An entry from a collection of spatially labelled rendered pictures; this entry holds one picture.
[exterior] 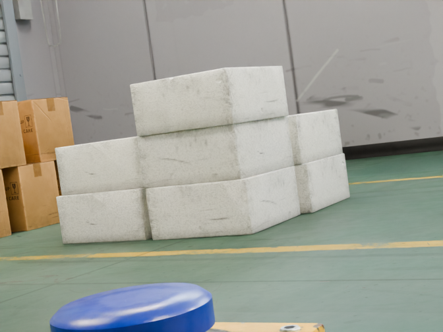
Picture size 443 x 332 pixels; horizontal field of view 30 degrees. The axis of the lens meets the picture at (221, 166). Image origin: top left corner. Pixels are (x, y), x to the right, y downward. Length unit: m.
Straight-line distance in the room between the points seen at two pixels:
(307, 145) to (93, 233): 0.84
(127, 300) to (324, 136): 3.01
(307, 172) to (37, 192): 1.45
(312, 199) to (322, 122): 0.34
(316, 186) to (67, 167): 0.92
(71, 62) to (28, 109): 3.02
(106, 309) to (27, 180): 3.70
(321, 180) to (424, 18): 2.54
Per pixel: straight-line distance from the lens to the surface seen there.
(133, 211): 2.90
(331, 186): 3.19
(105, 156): 2.97
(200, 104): 2.68
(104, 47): 6.78
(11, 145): 3.85
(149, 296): 0.20
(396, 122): 5.54
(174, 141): 2.77
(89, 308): 0.20
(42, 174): 3.96
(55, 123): 4.08
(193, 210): 2.75
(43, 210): 3.95
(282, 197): 2.87
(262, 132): 2.80
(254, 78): 2.78
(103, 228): 3.00
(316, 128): 3.14
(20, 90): 6.65
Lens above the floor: 0.37
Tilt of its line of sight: 3 degrees down
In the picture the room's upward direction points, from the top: 8 degrees counter-clockwise
